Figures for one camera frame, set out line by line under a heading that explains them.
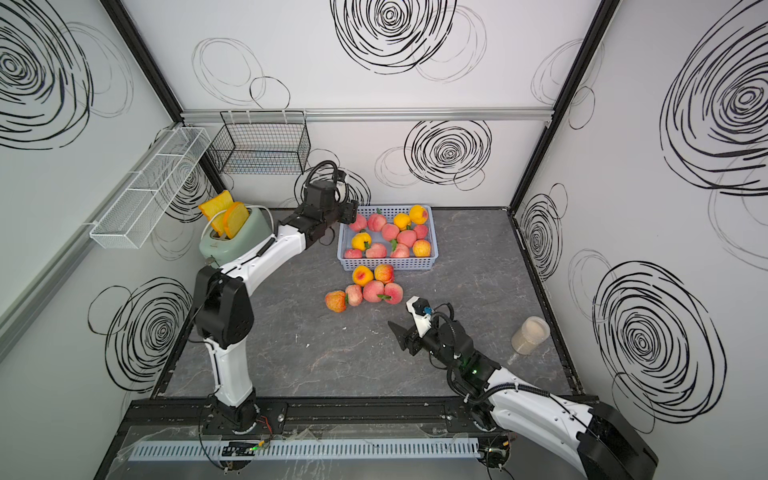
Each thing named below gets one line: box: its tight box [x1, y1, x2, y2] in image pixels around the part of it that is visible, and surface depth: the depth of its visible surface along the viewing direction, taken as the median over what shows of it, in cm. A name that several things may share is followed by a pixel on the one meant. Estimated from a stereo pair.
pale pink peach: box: [345, 284, 363, 307], surface depth 93 cm
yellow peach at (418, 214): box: [409, 204, 428, 225], surface depth 110 cm
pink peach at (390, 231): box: [382, 223, 400, 241], surface depth 110 cm
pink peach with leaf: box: [384, 282, 404, 305], surface depth 93 cm
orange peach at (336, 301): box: [325, 290, 347, 313], surface depth 92 cm
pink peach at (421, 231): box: [414, 224, 429, 239], surface depth 110 cm
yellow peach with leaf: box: [351, 232, 372, 251], surface depth 107 cm
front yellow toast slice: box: [223, 201, 250, 239], surface depth 93 cm
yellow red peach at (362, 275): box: [352, 265, 374, 287], surface depth 96 cm
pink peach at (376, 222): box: [367, 213, 387, 232], surface depth 111 cm
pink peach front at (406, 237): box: [397, 230, 417, 248], surface depth 107 cm
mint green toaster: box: [199, 208, 274, 267], surface depth 93 cm
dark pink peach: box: [343, 248, 363, 259], surface depth 103 cm
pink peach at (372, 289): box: [363, 280, 385, 303], surface depth 93 cm
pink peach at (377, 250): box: [366, 243, 387, 258], surface depth 104 cm
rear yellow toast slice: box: [198, 190, 234, 238], surface depth 93 cm
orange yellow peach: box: [413, 239, 431, 257], surface depth 104 cm
